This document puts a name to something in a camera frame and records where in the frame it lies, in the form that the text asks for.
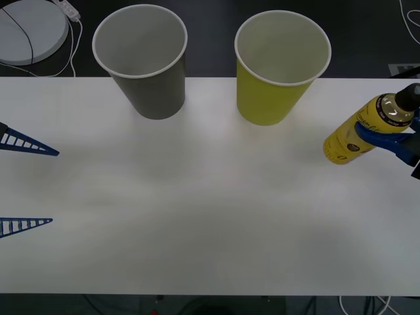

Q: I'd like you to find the white power strip cable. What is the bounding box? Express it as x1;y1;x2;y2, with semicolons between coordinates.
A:
0;18;84;78

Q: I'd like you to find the yellow-green plastic waste bin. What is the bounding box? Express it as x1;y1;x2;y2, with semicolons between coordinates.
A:
234;9;332;127

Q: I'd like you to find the grey board with black squares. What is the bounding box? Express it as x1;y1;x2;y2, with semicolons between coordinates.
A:
388;63;420;79

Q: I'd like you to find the round white disc base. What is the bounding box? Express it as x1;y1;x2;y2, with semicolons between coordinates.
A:
0;0;70;66

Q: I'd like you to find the white power strip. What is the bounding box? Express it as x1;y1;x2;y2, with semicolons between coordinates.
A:
54;0;81;22

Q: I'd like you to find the grey plastic waste bin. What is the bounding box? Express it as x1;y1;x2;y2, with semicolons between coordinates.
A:
92;4;188;121

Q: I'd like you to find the white cable under table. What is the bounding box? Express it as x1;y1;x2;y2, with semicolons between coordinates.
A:
339;295;393;315

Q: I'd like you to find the yellow bottle with black cap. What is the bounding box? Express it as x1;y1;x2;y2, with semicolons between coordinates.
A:
323;82;420;166

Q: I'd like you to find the thin white cable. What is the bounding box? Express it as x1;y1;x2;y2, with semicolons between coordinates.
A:
398;0;420;45

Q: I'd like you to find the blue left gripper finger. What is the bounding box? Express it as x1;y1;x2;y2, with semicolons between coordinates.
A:
0;121;60;157
0;217;54;239

